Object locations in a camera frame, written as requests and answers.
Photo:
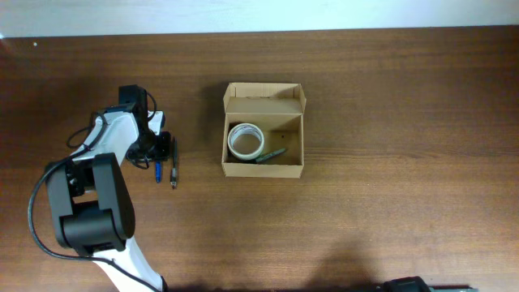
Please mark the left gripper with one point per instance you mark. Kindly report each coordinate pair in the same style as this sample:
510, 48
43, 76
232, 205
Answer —
164, 144

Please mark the white masking tape roll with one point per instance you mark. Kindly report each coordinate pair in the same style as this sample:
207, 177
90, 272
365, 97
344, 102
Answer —
246, 141

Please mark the blue pen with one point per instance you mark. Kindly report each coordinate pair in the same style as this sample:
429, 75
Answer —
158, 171

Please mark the black pen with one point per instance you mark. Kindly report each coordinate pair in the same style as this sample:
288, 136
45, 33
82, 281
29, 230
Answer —
174, 161

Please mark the open cardboard box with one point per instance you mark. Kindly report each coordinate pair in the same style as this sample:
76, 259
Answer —
278, 111

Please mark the black and white marker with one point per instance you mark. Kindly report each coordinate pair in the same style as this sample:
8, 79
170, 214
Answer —
269, 156

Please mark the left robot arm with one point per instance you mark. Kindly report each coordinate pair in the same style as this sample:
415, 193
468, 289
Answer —
91, 208

